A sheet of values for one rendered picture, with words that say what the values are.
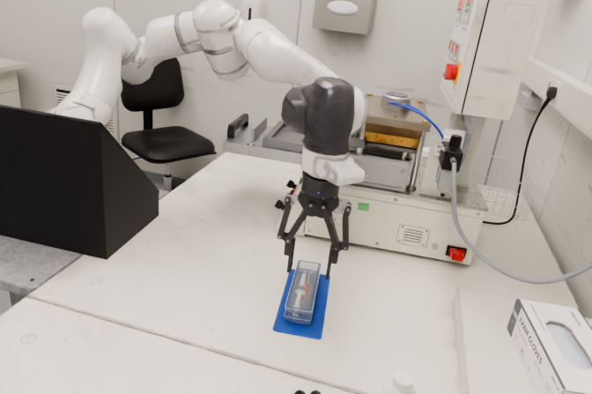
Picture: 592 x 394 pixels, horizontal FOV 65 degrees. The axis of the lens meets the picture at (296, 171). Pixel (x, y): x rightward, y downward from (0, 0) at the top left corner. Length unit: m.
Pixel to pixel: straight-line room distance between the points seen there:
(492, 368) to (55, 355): 0.77
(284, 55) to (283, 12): 1.72
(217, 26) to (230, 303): 0.64
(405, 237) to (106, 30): 0.95
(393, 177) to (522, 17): 0.46
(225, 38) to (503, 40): 0.64
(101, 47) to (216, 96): 1.73
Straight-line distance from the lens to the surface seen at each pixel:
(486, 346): 1.01
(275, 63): 1.09
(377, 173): 1.21
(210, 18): 1.18
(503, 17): 1.16
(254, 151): 1.30
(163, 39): 1.33
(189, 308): 1.03
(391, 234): 1.27
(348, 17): 2.59
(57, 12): 3.56
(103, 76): 1.33
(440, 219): 1.25
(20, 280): 1.17
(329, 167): 0.85
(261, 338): 0.96
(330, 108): 0.84
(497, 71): 1.17
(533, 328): 0.98
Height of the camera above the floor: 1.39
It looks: 21 degrees down
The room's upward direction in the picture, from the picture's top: 6 degrees clockwise
